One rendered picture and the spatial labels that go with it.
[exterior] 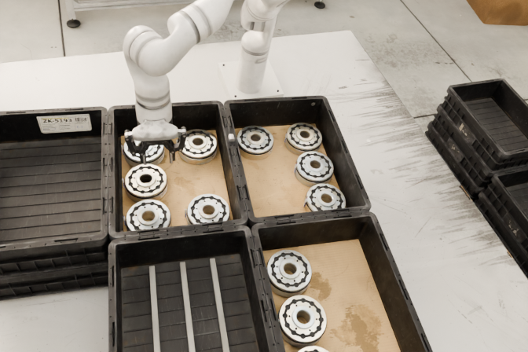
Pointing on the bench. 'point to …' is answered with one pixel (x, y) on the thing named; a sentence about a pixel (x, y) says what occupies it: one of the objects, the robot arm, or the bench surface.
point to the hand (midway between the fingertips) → (157, 157)
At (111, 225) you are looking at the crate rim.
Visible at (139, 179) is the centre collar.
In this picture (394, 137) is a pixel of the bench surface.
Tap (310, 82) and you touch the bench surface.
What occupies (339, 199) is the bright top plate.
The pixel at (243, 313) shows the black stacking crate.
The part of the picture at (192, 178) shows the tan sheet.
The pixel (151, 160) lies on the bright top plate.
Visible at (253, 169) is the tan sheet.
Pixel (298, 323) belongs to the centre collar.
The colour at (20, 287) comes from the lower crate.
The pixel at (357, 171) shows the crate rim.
